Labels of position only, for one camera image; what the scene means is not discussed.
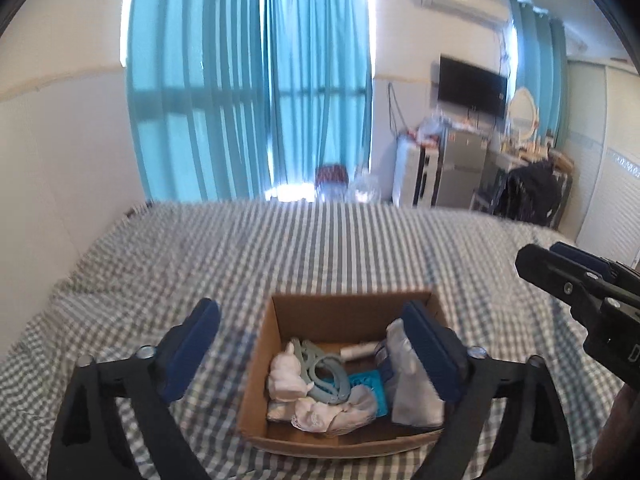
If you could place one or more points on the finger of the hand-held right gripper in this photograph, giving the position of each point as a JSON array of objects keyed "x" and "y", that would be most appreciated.
[
  {"x": 580, "y": 257},
  {"x": 555, "y": 275}
]

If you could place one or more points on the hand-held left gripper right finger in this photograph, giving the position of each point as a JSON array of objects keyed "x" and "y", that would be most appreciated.
[{"x": 430, "y": 355}]

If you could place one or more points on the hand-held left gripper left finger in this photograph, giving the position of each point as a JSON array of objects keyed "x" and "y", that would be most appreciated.
[{"x": 192, "y": 350}]

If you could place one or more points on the white sock with grey cuff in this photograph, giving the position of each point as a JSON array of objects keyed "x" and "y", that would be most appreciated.
[{"x": 412, "y": 400}]

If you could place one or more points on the brown cardboard box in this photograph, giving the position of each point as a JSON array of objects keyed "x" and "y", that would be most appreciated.
[{"x": 257, "y": 380}]

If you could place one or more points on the teal perforated plastic item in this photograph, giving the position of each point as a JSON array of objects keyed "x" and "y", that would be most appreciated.
[{"x": 367, "y": 390}]

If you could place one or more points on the white plush toy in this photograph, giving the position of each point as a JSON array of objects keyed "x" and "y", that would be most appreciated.
[{"x": 287, "y": 377}]

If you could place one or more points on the grey-blue folding hanger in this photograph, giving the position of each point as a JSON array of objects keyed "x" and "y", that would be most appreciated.
[{"x": 325, "y": 385}]

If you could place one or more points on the white tissue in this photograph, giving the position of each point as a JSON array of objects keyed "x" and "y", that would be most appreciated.
[{"x": 320, "y": 415}]

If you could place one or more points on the person's right forearm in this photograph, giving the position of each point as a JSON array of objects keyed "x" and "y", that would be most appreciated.
[{"x": 625, "y": 435}]

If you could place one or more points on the white wardrobe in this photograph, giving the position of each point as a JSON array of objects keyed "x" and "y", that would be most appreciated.
[{"x": 610, "y": 185}]

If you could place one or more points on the black backpack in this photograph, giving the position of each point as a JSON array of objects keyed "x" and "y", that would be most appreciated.
[{"x": 530, "y": 190}]

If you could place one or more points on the checkered bed sheet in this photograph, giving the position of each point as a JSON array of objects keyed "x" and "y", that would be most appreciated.
[{"x": 250, "y": 250}]

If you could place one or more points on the white dressing table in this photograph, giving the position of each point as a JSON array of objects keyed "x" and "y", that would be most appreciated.
[{"x": 500, "y": 160}]

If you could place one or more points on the silver mini fridge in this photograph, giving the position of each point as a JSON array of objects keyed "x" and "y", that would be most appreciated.
[{"x": 460, "y": 170}]

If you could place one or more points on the white oval mirror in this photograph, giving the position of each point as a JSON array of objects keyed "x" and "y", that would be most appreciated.
[{"x": 522, "y": 110}]

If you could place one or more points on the white cabinet with dark stripe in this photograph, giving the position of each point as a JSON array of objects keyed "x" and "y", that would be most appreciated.
[{"x": 429, "y": 175}]

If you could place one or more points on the clear plastic bag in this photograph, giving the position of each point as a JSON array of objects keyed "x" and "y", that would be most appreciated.
[{"x": 365, "y": 187}]

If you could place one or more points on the white floor appliance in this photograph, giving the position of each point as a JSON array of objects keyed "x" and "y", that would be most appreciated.
[{"x": 405, "y": 170}]

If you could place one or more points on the plastic bag on fridge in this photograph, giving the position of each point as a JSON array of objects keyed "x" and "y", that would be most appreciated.
[{"x": 432, "y": 127}]

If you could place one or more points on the narrow blue curtain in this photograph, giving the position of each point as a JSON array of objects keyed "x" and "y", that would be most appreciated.
[{"x": 540, "y": 60}]

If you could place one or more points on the dark patterned bag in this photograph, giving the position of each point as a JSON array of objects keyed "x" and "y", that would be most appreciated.
[{"x": 330, "y": 175}]

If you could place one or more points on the wide blue curtain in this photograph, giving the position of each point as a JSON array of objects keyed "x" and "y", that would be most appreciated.
[{"x": 200, "y": 85}]

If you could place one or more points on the black wall television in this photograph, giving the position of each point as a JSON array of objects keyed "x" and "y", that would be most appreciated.
[{"x": 470, "y": 87}]

